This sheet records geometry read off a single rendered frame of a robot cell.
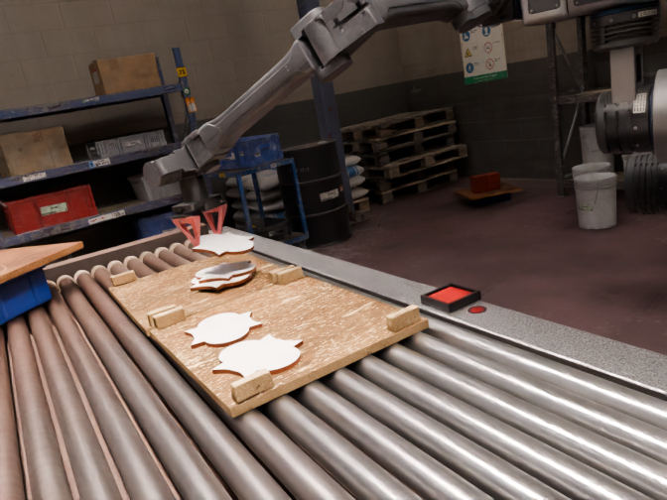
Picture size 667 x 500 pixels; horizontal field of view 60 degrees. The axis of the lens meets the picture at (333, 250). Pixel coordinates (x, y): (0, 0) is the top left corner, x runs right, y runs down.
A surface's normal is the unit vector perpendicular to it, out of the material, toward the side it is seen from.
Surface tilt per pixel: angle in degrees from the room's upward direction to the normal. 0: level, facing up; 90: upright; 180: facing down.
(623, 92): 90
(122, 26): 90
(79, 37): 90
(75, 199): 90
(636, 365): 0
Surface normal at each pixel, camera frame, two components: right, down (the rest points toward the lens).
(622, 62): -0.57, 0.32
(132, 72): 0.54, 0.09
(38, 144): 0.71, 0.14
